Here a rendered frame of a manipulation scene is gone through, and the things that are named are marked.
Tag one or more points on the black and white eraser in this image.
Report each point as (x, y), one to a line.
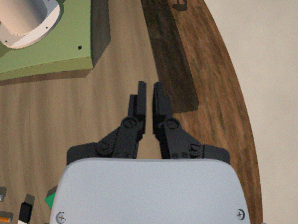
(25, 213)

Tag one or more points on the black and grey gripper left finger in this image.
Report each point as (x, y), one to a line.
(121, 142)

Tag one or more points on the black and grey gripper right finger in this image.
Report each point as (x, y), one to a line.
(179, 143)

